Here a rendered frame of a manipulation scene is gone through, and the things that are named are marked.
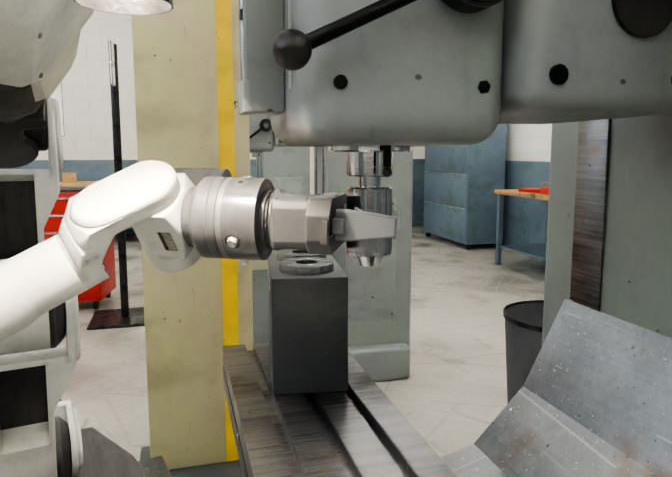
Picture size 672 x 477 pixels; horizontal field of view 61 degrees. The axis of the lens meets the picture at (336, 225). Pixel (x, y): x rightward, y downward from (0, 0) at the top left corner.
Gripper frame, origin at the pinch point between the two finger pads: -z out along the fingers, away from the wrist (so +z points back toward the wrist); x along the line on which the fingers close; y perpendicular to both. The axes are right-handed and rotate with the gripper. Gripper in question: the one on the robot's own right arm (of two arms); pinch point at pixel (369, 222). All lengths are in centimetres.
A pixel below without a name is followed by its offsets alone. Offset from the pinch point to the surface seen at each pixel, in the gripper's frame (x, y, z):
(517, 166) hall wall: 738, 9, -118
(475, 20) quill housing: -6.5, -18.6, -9.5
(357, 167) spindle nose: -2.2, -5.7, 1.1
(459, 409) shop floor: 228, 123, -24
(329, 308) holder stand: 26.7, 16.9, 8.7
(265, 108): -6.4, -11.1, 9.2
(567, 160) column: 31.5, -6.5, -26.0
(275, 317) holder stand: 24.2, 18.1, 16.7
